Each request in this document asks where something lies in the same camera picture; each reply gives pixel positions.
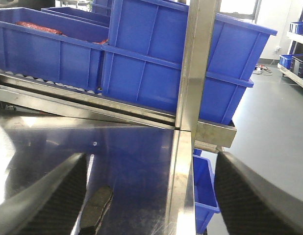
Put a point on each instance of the blue plastic crate left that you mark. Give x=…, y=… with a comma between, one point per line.
x=51, y=47

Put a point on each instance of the stainless steel rack frame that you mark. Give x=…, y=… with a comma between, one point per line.
x=205, y=135

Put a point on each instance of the blue bin under rack right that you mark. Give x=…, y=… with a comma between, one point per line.
x=206, y=204

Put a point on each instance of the blue plastic crate right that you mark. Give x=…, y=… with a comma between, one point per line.
x=144, y=52

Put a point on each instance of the dark brake pad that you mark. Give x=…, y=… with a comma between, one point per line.
x=95, y=210

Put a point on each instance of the black storage bin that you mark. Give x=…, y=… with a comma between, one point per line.
x=297, y=65

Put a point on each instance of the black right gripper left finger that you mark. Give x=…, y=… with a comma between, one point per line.
x=51, y=205

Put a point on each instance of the blue plastic crate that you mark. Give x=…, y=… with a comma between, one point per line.
x=51, y=47
x=144, y=52

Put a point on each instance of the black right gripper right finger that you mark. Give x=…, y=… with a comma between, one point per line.
x=251, y=205

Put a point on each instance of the white shelving rack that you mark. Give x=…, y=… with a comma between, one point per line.
x=295, y=34

